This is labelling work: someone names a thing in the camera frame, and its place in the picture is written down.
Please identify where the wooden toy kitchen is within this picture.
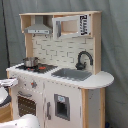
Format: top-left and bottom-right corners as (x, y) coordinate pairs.
(7, 11), (114, 128)

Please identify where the white microwave cabinet door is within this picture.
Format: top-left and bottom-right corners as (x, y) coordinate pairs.
(52, 14), (91, 39)

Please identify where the black toy stovetop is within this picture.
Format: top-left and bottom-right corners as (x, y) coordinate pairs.
(18, 63), (55, 73)

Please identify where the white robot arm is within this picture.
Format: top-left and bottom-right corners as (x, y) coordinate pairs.
(0, 78), (40, 128)

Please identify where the silver toy pot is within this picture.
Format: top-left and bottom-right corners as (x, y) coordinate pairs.
(23, 57), (39, 67)

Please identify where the white oven door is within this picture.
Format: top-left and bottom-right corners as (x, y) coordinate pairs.
(11, 87), (44, 128)

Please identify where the black toy faucet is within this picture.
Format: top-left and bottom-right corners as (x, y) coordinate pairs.
(76, 51), (93, 70)

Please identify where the right red stove knob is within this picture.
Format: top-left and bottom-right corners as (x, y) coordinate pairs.
(31, 81), (37, 88)

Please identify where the grey range hood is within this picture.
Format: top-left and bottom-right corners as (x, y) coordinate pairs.
(24, 16), (52, 34)

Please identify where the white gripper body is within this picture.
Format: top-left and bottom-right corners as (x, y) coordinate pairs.
(0, 78), (18, 107)

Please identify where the grey toy sink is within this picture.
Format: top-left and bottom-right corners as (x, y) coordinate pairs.
(52, 68), (92, 81)

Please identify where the grey dishwasher panel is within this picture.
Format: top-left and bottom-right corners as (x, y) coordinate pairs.
(54, 94), (70, 120)

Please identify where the grey cabinet door handle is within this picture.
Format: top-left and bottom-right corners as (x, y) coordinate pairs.
(47, 102), (51, 120)

